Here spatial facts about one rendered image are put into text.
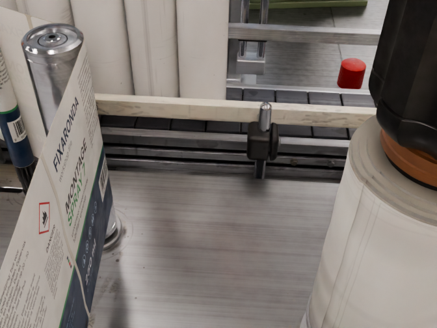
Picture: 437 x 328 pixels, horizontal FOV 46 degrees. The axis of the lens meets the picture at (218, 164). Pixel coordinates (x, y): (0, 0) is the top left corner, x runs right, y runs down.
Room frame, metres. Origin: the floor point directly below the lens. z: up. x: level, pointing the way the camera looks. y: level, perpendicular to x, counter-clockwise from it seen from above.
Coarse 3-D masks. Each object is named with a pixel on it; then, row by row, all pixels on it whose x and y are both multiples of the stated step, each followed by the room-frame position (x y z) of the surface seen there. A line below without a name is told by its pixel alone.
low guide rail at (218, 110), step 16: (96, 96) 0.43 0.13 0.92; (112, 96) 0.44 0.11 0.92; (128, 96) 0.44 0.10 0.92; (144, 96) 0.44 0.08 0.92; (112, 112) 0.43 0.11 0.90; (128, 112) 0.43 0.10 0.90; (144, 112) 0.43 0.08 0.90; (160, 112) 0.43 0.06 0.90; (176, 112) 0.43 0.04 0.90; (192, 112) 0.42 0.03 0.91; (208, 112) 0.42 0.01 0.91; (224, 112) 0.42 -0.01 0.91; (240, 112) 0.42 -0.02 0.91; (256, 112) 0.42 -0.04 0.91; (272, 112) 0.42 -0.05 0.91; (288, 112) 0.42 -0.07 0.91; (304, 112) 0.42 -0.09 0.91; (320, 112) 0.42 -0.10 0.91; (336, 112) 0.42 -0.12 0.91; (352, 112) 0.42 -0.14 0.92; (368, 112) 0.42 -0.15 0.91
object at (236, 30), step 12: (228, 24) 0.51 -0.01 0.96; (240, 24) 0.51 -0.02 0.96; (252, 24) 0.51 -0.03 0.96; (264, 24) 0.51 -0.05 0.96; (228, 36) 0.50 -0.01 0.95; (240, 36) 0.50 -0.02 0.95; (252, 36) 0.50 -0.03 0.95; (264, 36) 0.50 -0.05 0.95; (276, 36) 0.50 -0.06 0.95; (288, 36) 0.50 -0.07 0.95; (300, 36) 0.50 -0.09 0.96; (312, 36) 0.50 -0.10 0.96; (324, 36) 0.50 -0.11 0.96; (336, 36) 0.50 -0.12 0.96; (348, 36) 0.49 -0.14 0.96; (360, 36) 0.49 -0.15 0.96; (372, 36) 0.49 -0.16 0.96
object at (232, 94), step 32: (256, 96) 0.49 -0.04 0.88; (288, 96) 0.49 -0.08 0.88; (320, 96) 0.49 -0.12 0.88; (352, 96) 0.50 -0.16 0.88; (160, 128) 0.43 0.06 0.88; (192, 128) 0.43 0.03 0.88; (224, 128) 0.43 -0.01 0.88; (288, 128) 0.43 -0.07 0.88; (320, 128) 0.43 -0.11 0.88; (352, 128) 0.44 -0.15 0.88
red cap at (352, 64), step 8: (344, 64) 0.59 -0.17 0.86; (352, 64) 0.59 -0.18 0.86; (360, 64) 0.59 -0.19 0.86; (344, 72) 0.59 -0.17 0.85; (352, 72) 0.58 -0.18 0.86; (360, 72) 0.58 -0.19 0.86; (344, 80) 0.59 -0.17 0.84; (352, 80) 0.58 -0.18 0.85; (360, 80) 0.58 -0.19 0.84; (344, 88) 0.58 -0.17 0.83; (352, 88) 0.58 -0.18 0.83; (360, 88) 0.59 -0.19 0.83
